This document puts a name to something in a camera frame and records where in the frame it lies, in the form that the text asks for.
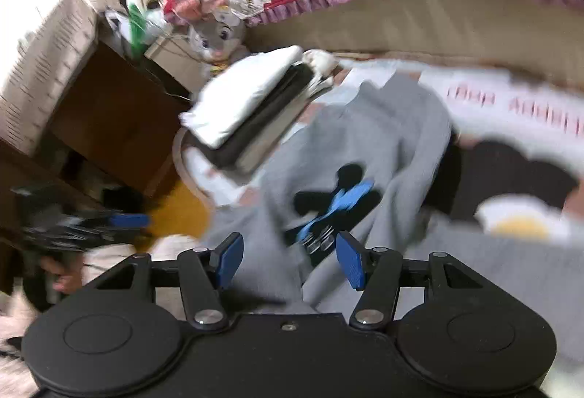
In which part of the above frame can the printed blanket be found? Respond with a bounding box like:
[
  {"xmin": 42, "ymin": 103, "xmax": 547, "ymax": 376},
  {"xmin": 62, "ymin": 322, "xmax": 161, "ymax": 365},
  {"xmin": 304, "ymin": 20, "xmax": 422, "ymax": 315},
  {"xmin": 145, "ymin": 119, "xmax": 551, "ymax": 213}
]
[{"xmin": 173, "ymin": 56, "xmax": 584, "ymax": 380}]

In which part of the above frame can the brown wooden nightstand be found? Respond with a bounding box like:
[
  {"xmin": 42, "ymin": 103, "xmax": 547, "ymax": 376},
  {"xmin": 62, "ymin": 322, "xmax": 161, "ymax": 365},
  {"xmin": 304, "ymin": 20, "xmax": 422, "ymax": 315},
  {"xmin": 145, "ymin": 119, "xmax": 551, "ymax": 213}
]
[{"xmin": 0, "ymin": 37, "xmax": 193, "ymax": 294}]

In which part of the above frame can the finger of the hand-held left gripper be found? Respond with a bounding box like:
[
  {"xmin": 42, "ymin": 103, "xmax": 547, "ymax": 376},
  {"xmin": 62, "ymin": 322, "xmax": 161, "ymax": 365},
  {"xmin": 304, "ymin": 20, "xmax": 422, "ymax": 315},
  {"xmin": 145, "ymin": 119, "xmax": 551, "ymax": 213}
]
[{"xmin": 77, "ymin": 212, "xmax": 152, "ymax": 246}]

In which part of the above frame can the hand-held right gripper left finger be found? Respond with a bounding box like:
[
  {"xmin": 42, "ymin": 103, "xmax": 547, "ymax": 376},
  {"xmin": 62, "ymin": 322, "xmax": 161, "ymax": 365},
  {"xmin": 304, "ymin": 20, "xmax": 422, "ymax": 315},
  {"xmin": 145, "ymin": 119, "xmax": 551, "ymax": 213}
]
[{"xmin": 84, "ymin": 233, "xmax": 245, "ymax": 330}]

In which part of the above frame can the white folded garment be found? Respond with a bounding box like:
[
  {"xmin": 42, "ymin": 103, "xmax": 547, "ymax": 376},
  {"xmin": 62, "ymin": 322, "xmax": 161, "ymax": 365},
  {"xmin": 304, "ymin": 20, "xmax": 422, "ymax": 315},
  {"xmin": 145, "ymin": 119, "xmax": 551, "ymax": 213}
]
[{"xmin": 179, "ymin": 46, "xmax": 304, "ymax": 148}]

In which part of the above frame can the green plastic item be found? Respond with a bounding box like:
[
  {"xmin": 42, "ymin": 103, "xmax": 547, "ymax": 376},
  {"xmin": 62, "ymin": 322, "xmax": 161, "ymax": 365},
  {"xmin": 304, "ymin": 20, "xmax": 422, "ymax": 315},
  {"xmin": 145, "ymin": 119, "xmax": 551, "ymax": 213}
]
[{"xmin": 128, "ymin": 3, "xmax": 147, "ymax": 57}]

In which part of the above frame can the pinkish white cloth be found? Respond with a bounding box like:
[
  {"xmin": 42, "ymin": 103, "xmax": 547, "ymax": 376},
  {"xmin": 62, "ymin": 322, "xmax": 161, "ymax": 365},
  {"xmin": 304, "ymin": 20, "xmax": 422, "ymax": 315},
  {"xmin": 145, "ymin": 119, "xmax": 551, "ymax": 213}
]
[{"xmin": 0, "ymin": 291, "xmax": 44, "ymax": 362}]

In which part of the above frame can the beige bed base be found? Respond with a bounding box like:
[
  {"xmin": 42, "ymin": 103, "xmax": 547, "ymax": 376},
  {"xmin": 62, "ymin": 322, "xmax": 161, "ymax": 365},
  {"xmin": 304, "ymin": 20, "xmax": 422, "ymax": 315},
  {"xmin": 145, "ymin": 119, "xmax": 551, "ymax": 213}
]
[{"xmin": 246, "ymin": 0, "xmax": 584, "ymax": 88}]

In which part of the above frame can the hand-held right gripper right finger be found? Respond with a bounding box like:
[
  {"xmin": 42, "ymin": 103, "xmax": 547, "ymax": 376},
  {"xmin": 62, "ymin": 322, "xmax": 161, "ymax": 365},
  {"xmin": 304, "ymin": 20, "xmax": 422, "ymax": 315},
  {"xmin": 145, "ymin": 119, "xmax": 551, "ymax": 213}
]
[{"xmin": 337, "ymin": 231, "xmax": 493, "ymax": 329}]

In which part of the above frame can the person's left hand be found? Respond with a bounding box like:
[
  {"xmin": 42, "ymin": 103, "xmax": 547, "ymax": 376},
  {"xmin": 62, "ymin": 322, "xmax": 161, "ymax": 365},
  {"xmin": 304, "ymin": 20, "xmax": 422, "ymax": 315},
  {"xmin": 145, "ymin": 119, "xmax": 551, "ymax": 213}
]
[{"xmin": 40, "ymin": 256, "xmax": 85, "ymax": 295}]

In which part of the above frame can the grey bunny plush toy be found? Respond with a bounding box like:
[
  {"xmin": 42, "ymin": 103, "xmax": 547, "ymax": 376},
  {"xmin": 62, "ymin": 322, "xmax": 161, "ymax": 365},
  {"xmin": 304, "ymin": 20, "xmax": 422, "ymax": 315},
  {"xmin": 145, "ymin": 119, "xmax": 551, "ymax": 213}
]
[{"xmin": 176, "ymin": 0, "xmax": 248, "ymax": 71}]

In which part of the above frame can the white lace cloth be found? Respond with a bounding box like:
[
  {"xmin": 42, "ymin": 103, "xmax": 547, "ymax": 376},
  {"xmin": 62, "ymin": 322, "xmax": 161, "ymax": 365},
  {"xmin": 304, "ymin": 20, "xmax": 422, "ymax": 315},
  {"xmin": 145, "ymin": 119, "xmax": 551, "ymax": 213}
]
[{"xmin": 0, "ymin": 0, "xmax": 126, "ymax": 157}]

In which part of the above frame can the grey sweatshirt with black print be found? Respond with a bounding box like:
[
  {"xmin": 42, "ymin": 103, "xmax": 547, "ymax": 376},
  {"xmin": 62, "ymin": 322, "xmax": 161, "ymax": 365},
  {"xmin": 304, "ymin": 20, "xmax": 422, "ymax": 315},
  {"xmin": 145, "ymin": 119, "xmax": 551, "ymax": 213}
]
[{"xmin": 207, "ymin": 72, "xmax": 584, "ymax": 376}]

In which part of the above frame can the stack of folded towels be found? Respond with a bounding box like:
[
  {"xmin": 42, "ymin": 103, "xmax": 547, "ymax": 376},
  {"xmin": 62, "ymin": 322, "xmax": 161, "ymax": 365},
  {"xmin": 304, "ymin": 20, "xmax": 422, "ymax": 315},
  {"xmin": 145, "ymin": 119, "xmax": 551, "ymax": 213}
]
[{"xmin": 201, "ymin": 62, "xmax": 316, "ymax": 173}]

